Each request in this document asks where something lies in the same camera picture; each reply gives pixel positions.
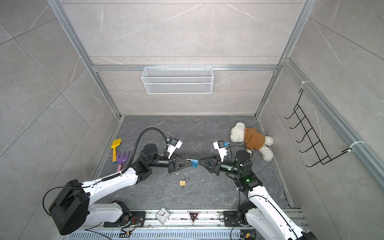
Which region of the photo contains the purple pink toy rake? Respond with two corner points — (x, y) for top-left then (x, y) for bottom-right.
(117, 151), (130, 172)

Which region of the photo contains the white teddy bear brown hoodie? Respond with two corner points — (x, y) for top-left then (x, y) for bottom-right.
(230, 122), (274, 162)

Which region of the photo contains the small white clock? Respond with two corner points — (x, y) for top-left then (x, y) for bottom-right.
(155, 208), (171, 225)

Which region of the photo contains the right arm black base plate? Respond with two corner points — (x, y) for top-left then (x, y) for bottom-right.
(223, 211), (248, 227)

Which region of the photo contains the black wire hook rack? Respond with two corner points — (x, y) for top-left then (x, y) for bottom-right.
(284, 89), (353, 168)

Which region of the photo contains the brass padlock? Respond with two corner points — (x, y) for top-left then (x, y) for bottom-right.
(179, 176), (190, 190)

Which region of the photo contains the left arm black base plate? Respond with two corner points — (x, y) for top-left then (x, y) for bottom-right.
(103, 211), (147, 228)

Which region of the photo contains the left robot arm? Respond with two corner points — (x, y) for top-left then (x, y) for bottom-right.
(44, 137), (193, 236)

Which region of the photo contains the white wire mesh basket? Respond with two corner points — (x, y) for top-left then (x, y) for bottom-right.
(142, 67), (214, 95)

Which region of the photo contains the red triangle warning sign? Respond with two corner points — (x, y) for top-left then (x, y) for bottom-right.
(188, 211), (201, 225)

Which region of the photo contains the blue padlock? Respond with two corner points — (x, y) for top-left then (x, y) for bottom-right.
(188, 159), (199, 168)

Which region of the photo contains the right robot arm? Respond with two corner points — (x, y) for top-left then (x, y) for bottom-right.
(199, 150), (317, 240)

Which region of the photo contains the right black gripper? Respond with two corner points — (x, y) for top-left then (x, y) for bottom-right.
(200, 154), (243, 178)

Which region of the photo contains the yellow toy shovel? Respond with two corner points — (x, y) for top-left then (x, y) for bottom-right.
(111, 139), (122, 164)

